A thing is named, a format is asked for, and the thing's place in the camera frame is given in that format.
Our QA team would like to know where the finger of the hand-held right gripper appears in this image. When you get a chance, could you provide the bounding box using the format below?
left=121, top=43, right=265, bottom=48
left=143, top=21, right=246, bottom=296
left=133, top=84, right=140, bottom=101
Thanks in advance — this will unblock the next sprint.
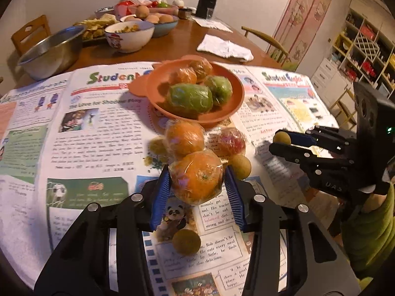
left=288, top=131, right=318, bottom=147
left=268, top=142, right=331, bottom=165

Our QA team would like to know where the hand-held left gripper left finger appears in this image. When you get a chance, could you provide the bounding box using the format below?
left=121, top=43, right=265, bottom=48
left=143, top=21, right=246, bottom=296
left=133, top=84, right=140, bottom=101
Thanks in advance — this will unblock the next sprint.
left=34, top=165, right=172, bottom=296

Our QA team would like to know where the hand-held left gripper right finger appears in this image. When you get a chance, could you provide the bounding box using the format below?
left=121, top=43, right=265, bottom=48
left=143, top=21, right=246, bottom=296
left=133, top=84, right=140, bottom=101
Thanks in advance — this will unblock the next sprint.
left=224, top=168, right=361, bottom=296

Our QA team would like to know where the small yellow-green round fruit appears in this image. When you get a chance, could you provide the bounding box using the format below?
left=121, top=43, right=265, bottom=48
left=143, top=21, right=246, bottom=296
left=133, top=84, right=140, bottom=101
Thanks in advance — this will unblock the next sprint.
left=227, top=155, right=252, bottom=180
left=150, top=137, right=167, bottom=156
left=275, top=131, right=292, bottom=145
left=172, top=229, right=201, bottom=256

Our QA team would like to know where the plastic-wrapped orange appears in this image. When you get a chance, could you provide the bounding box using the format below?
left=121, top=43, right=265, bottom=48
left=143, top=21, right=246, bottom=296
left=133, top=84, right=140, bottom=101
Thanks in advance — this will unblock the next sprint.
left=189, top=58, right=213, bottom=81
left=169, top=67, right=197, bottom=85
left=165, top=120, right=205, bottom=158
left=169, top=150, right=224, bottom=205

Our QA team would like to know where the plastic-wrapped red fruit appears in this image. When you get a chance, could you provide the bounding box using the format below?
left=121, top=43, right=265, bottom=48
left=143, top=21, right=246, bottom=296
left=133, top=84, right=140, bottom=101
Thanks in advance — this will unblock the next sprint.
left=216, top=128, right=247, bottom=158

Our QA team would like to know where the plastic-wrapped green fruit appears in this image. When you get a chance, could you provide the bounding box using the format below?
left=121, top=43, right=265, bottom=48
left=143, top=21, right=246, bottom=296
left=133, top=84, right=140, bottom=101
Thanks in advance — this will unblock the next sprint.
left=204, top=75, right=233, bottom=107
left=168, top=83, right=213, bottom=113

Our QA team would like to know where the orange plastic bowl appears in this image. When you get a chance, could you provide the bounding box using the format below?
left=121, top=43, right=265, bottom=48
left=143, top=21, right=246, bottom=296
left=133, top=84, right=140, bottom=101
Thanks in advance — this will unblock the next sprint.
left=129, top=55, right=246, bottom=128

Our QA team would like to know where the person's right forearm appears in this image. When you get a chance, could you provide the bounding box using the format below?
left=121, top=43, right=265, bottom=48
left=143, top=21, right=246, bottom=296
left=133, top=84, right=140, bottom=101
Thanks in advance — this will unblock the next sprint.
left=339, top=182, right=395, bottom=284

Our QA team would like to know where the wooden folding chair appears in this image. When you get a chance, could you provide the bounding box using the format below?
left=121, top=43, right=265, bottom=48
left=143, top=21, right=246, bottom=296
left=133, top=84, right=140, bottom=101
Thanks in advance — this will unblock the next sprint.
left=329, top=88, right=358, bottom=127

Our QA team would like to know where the newspaper sheet with sunflower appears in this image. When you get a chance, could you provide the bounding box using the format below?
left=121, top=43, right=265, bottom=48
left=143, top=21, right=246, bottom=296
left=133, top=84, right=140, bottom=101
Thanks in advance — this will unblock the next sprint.
left=244, top=66, right=340, bottom=161

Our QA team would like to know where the white shelving unit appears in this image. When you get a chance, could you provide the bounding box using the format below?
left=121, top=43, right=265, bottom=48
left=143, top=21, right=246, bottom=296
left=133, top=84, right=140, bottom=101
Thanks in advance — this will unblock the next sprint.
left=312, top=0, right=395, bottom=105

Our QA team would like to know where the large open newspaper sheet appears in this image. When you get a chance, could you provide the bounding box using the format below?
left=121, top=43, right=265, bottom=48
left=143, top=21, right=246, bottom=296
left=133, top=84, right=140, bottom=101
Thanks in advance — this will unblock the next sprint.
left=0, top=62, right=338, bottom=296

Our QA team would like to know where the wooden armchair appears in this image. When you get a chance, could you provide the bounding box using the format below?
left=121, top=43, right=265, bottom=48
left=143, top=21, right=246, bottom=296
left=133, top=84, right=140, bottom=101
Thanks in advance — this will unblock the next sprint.
left=241, top=26, right=297, bottom=68

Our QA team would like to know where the cartoon cat door curtain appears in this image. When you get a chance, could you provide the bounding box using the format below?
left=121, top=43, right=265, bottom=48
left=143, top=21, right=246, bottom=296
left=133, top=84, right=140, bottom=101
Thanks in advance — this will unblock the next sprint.
left=273, top=0, right=337, bottom=71

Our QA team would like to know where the white cloth napkin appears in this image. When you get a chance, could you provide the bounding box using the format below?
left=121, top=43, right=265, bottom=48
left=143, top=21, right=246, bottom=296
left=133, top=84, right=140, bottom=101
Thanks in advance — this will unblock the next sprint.
left=197, top=34, right=254, bottom=61

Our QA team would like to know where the flat white paper napkin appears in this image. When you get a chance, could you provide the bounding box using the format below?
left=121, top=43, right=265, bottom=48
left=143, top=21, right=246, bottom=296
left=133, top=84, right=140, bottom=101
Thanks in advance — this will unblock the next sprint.
left=193, top=17, right=233, bottom=33

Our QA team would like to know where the white printed ceramic bowl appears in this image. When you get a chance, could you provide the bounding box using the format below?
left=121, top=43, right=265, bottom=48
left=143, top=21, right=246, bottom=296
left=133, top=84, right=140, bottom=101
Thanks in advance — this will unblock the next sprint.
left=104, top=20, right=155, bottom=53

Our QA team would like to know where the blue bowl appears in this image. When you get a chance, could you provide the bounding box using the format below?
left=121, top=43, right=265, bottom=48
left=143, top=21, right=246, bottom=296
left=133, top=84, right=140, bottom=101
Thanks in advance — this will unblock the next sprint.
left=123, top=14, right=179, bottom=37

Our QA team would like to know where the stainless steel bowl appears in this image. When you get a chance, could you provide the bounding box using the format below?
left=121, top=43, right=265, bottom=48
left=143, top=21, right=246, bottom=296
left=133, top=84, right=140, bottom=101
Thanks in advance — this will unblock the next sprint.
left=17, top=25, right=85, bottom=81

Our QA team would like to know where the plate of fried food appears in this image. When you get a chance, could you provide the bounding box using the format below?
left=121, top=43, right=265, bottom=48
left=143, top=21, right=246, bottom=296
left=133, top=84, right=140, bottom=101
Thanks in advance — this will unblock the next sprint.
left=74, top=14, right=119, bottom=40

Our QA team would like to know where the pink basin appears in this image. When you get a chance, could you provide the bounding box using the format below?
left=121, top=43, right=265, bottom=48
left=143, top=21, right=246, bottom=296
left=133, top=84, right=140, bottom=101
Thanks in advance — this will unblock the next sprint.
left=116, top=0, right=179, bottom=16

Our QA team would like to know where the wooden chair with cutout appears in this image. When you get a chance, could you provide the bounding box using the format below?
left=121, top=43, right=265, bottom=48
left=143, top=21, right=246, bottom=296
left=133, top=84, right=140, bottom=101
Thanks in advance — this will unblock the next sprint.
left=11, top=15, right=51, bottom=54

